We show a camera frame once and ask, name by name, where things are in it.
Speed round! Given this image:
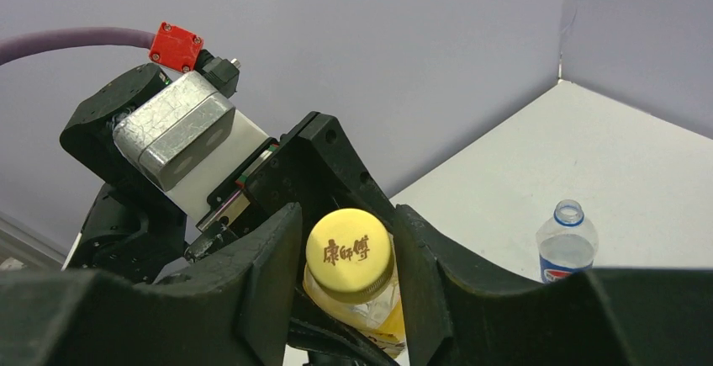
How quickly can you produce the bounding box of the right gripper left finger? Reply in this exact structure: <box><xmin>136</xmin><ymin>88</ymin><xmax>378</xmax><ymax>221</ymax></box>
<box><xmin>1</xmin><ymin>203</ymin><xmax>302</xmax><ymax>365</ymax></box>

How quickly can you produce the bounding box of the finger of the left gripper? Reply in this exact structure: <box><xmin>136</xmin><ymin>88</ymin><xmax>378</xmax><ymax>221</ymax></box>
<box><xmin>287</xmin><ymin>296</ymin><xmax>398</xmax><ymax>366</ymax></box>

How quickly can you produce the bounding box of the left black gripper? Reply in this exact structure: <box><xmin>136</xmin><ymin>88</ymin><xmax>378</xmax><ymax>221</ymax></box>
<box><xmin>183</xmin><ymin>111</ymin><xmax>394</xmax><ymax>263</ymax></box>

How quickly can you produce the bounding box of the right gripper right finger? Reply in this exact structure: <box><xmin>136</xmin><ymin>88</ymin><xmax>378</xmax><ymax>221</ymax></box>
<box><xmin>393</xmin><ymin>204</ymin><xmax>712</xmax><ymax>365</ymax></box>

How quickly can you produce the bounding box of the yellow juice bottle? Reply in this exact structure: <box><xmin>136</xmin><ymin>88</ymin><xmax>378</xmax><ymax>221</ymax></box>
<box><xmin>302</xmin><ymin>241</ymin><xmax>408</xmax><ymax>360</ymax></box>

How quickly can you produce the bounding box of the yellow juice bottle cap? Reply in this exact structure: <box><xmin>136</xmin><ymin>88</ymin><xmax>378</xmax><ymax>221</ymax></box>
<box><xmin>305</xmin><ymin>208</ymin><xmax>395</xmax><ymax>304</ymax></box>

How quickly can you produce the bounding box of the Pepsi bottle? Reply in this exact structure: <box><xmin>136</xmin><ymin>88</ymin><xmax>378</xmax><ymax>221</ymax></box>
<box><xmin>536</xmin><ymin>199</ymin><xmax>599</xmax><ymax>284</ymax></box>

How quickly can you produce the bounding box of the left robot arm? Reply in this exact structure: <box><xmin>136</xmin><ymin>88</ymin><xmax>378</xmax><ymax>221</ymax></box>
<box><xmin>59</xmin><ymin>57</ymin><xmax>393</xmax><ymax>365</ymax></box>

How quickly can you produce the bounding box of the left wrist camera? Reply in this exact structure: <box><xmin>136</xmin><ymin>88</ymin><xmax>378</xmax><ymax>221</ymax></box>
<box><xmin>113</xmin><ymin>72</ymin><xmax>268</xmax><ymax>220</ymax></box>

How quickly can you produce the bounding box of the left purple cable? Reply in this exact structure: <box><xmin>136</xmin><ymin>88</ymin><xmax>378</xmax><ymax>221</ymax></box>
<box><xmin>0</xmin><ymin>21</ymin><xmax>241</xmax><ymax>100</ymax></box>

